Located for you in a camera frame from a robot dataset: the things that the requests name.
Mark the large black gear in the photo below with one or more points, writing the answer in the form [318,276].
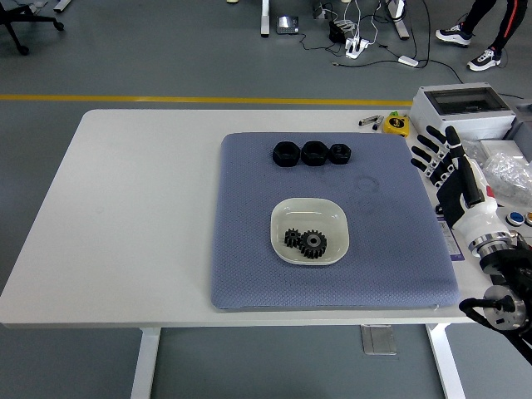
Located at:
[313,245]

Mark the white power strip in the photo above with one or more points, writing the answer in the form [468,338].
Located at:
[356,47]

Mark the person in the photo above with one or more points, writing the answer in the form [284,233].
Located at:
[484,59]

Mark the black power adapter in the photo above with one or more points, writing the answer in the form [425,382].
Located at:
[336,32]

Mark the small black gear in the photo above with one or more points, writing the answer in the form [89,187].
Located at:
[292,237]

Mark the white oblong adapter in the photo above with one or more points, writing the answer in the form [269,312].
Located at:
[408,60]

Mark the clear bubble wrap bag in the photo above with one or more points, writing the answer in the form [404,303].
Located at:
[509,178]

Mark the grey-blue box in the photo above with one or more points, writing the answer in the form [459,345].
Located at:
[524,124]

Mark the silver and black small tool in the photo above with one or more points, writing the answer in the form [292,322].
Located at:
[369,121]

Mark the flat white box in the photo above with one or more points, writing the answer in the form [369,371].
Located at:
[498,147]

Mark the white desk leg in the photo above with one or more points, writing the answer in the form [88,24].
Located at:
[264,18]
[399,23]

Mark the small black hex nut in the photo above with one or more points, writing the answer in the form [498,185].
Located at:
[341,154]

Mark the white box with coloured buttons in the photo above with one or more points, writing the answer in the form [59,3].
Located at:
[516,218]

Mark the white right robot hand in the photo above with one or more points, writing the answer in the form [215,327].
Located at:
[457,195]

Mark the black office chair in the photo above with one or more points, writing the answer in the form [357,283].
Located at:
[12,18]

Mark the yellow tape measure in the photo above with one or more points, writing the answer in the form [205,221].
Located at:
[395,124]

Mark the white square dish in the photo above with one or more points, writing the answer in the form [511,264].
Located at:
[308,214]

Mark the blue-grey textured mat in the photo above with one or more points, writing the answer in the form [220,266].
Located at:
[249,249]

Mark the white table leg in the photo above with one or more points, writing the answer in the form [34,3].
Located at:
[145,365]
[446,365]

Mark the purple-edged printed card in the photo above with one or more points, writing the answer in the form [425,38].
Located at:
[451,243]

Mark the large black hex nut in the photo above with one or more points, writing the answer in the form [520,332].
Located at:
[285,154]
[314,153]

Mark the grey metal floor plate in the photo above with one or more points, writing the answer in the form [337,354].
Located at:
[378,340]

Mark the grey electrical enclosure box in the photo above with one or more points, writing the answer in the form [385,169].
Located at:
[478,120]

